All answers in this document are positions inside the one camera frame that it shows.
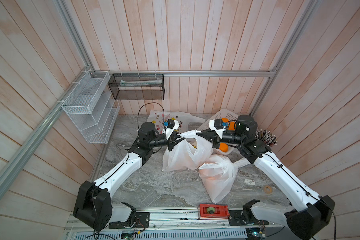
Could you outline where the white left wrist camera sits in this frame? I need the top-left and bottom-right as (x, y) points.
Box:
(163, 119), (180, 140)

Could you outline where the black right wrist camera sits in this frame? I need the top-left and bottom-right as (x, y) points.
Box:
(209, 119), (226, 139)

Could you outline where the brown tape roll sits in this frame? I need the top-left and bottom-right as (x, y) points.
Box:
(263, 185), (273, 195)

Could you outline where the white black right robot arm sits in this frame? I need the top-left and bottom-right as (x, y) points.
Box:
(197, 115), (335, 240)

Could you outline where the white plastic bag front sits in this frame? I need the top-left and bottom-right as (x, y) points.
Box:
(198, 155), (250, 204)

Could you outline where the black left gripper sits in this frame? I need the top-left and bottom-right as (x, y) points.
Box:
(148, 131), (188, 152)

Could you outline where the orange fruit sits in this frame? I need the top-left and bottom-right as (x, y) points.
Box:
(222, 118), (236, 131)
(219, 143), (229, 153)

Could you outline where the white wire mesh shelf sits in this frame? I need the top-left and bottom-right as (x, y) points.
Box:
(62, 71), (120, 144)

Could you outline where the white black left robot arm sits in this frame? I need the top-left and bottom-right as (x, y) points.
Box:
(73, 119), (183, 231)

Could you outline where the black wire mesh basket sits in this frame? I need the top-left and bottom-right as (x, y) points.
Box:
(108, 73), (165, 101)

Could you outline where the red cup of pens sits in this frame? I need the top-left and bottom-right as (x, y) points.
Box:
(256, 130), (277, 147)

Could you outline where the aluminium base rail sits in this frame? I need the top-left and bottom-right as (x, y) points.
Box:
(62, 207), (297, 240)

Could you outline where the white printed bag back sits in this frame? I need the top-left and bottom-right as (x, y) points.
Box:
(147, 110), (206, 134)

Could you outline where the white printed bag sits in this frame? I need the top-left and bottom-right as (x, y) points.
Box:
(147, 110), (206, 134)
(163, 130), (213, 172)

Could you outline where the small white label card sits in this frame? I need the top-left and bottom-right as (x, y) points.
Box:
(245, 179), (256, 185)

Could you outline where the white plastic perforated basket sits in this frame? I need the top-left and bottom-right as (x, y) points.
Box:
(197, 109), (239, 155)

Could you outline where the red tape dispenser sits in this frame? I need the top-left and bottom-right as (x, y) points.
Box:
(199, 204), (230, 219)

